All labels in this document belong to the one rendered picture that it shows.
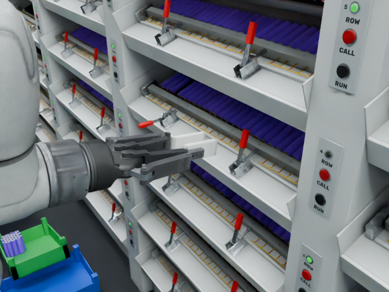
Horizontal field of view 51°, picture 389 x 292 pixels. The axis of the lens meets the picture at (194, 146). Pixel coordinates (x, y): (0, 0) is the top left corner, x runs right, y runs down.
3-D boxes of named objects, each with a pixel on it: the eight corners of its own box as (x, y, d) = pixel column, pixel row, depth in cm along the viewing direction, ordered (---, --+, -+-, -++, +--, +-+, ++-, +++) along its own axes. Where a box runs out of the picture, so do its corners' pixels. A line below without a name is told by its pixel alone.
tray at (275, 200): (296, 237, 71) (287, 203, 65) (133, 117, 115) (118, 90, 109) (370, 167, 77) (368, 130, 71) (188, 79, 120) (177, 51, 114)
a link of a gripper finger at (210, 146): (182, 144, 67) (184, 146, 67) (215, 138, 71) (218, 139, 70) (180, 160, 68) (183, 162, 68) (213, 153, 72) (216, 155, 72)
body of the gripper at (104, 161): (70, 177, 64) (124, 166, 69) (92, 204, 58) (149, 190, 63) (69, 133, 61) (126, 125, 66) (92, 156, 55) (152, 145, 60)
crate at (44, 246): (0, 252, 165) (-6, 234, 163) (50, 233, 175) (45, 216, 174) (13, 281, 140) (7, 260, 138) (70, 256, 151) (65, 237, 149)
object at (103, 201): (132, 256, 150) (116, 234, 141) (73, 181, 193) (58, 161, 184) (176, 221, 155) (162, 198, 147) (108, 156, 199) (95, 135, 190)
